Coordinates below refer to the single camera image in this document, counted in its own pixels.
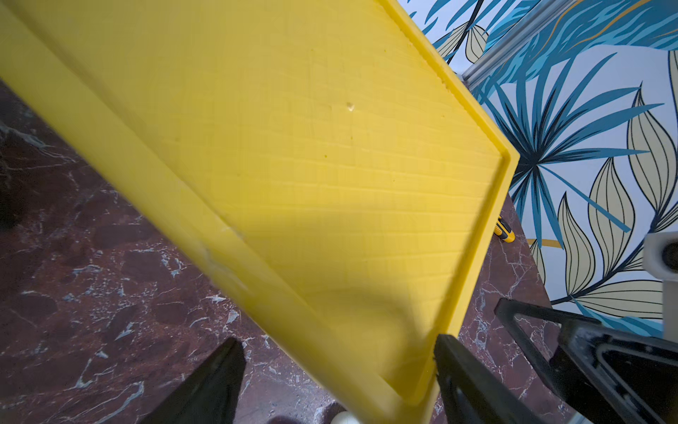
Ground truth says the yellow plastic drawer cabinet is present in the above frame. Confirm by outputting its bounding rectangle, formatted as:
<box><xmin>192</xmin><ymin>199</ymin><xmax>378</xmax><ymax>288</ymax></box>
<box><xmin>1</xmin><ymin>1</ymin><xmax>519</xmax><ymax>423</ymax></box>

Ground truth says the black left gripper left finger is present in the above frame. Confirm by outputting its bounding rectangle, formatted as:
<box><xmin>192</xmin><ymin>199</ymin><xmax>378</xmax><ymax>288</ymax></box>
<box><xmin>142</xmin><ymin>337</ymin><xmax>246</xmax><ymax>423</ymax></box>

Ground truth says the yellow black utility knife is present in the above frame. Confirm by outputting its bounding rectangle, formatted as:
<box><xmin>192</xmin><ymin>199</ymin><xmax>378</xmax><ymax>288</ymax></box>
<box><xmin>494</xmin><ymin>217</ymin><xmax>516</xmax><ymax>243</ymax></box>

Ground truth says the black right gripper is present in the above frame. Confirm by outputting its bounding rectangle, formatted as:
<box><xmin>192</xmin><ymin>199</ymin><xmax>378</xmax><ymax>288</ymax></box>
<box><xmin>494</xmin><ymin>298</ymin><xmax>678</xmax><ymax>424</ymax></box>

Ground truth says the white round earphone case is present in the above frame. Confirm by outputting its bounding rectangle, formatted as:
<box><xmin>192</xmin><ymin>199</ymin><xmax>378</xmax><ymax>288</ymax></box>
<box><xmin>330</xmin><ymin>411</ymin><xmax>360</xmax><ymax>424</ymax></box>

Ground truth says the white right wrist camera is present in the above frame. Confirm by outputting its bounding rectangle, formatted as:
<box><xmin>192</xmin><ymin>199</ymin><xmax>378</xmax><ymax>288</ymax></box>
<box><xmin>643</xmin><ymin>231</ymin><xmax>677</xmax><ymax>343</ymax></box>

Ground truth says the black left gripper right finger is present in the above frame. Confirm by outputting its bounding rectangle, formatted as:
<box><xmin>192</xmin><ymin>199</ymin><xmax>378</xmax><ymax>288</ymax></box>
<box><xmin>434</xmin><ymin>334</ymin><xmax>542</xmax><ymax>423</ymax></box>

